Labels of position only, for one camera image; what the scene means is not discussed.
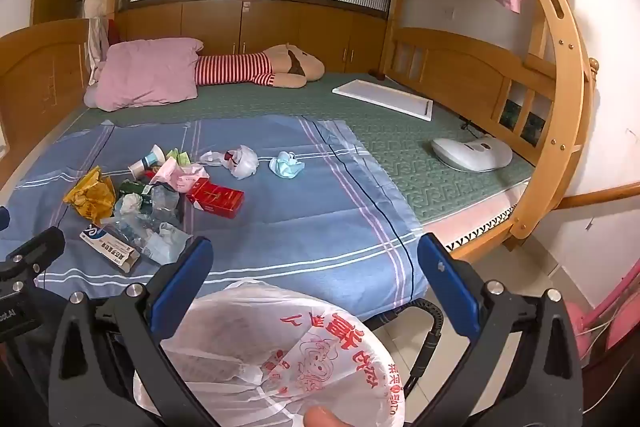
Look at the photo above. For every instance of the flat white board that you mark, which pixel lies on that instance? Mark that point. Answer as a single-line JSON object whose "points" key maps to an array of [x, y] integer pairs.
{"points": [[385, 99]]}

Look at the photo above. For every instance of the white hanging cloth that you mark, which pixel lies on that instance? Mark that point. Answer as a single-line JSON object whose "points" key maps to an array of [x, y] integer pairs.
{"points": [[97, 7]]}

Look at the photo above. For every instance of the red cardboard box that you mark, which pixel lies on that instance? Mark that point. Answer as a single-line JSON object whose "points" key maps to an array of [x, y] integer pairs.
{"points": [[217, 199]]}

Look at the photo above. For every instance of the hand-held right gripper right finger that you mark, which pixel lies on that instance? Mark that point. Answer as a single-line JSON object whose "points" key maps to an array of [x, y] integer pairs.
{"points": [[447, 287]]}

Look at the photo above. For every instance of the white tissue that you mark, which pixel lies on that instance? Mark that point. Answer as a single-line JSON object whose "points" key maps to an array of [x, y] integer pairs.
{"points": [[129, 206]]}

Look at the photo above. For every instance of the curved wooden ladder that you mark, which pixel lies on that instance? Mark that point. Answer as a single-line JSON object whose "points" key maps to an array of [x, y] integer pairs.
{"points": [[565, 57]]}

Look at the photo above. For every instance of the person's right hand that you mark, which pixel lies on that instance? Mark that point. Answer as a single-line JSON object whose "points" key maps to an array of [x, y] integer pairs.
{"points": [[322, 418]]}

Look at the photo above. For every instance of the clear plastic bag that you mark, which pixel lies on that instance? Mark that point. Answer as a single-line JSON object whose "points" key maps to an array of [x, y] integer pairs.
{"points": [[160, 242]]}

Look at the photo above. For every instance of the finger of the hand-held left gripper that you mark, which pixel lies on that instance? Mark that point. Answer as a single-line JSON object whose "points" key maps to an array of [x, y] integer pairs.
{"points": [[3, 219], [40, 247]]}

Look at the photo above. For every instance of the dark green wrapper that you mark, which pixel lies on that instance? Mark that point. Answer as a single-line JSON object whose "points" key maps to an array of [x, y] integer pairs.
{"points": [[135, 187]]}

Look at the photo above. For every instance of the yellow snack bag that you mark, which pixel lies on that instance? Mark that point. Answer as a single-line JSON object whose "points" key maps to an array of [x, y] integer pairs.
{"points": [[90, 199]]}

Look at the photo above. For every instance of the light green wrapper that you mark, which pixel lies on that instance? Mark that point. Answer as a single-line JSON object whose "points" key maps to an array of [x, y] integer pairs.
{"points": [[179, 157]]}

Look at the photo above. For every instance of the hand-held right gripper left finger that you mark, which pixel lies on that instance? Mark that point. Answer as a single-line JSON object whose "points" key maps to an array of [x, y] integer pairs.
{"points": [[182, 277]]}

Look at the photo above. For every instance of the white blue paper cup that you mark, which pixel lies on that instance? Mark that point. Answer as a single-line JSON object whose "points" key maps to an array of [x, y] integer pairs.
{"points": [[142, 166]]}

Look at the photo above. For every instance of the green patterned bed mat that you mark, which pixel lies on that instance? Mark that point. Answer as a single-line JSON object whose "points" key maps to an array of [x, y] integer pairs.
{"points": [[400, 142]]}

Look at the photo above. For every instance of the pink tissue packet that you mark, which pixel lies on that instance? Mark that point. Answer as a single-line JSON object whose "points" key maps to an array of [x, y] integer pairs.
{"points": [[182, 179]]}

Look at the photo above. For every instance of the white mite vacuum cleaner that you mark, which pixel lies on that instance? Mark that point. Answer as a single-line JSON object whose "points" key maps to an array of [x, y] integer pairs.
{"points": [[472, 152]]}

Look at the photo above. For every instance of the white plastic bag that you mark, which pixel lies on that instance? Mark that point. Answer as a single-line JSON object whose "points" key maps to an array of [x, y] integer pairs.
{"points": [[245, 164]]}

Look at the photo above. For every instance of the white patterned mattress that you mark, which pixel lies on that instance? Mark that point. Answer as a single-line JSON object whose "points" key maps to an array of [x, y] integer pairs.
{"points": [[475, 217]]}

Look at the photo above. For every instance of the striped plush doll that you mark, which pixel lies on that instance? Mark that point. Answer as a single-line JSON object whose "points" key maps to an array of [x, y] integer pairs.
{"points": [[235, 69]]}

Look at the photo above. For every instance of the blue face mask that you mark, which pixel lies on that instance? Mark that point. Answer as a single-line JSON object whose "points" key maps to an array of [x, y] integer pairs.
{"points": [[287, 167]]}

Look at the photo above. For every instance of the pink plastic object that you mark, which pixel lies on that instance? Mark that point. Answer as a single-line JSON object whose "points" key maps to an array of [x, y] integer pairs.
{"points": [[615, 307]]}

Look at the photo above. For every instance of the wooden wall cabinet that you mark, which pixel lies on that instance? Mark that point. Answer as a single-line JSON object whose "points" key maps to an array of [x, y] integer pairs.
{"points": [[275, 27]]}

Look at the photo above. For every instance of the white bin liner red print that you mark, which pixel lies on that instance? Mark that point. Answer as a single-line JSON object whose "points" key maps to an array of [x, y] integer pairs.
{"points": [[325, 357]]}

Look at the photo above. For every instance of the wooden bunk bed frame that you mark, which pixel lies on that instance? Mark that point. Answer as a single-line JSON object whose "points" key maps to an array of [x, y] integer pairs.
{"points": [[45, 72]]}

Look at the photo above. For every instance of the blue checked blanket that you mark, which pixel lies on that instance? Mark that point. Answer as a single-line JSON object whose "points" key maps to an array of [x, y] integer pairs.
{"points": [[300, 217]]}

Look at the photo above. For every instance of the white blue toothpaste box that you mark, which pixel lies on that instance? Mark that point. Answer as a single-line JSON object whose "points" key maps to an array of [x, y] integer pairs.
{"points": [[107, 247]]}

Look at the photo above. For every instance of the pink pillow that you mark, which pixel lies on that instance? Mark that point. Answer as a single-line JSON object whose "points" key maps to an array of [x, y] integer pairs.
{"points": [[150, 72]]}

